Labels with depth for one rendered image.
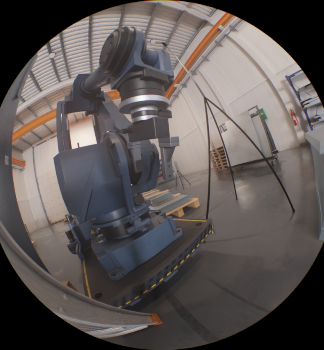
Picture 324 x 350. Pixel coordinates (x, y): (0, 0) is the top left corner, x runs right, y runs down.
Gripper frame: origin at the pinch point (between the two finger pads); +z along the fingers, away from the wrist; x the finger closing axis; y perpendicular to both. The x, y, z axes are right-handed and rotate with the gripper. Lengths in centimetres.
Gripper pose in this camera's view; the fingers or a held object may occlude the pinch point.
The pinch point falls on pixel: (151, 167)
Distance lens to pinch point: 35.2
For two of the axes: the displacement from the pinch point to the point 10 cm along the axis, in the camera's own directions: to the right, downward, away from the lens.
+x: 6.8, 1.5, -7.2
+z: 1.0, 9.5, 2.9
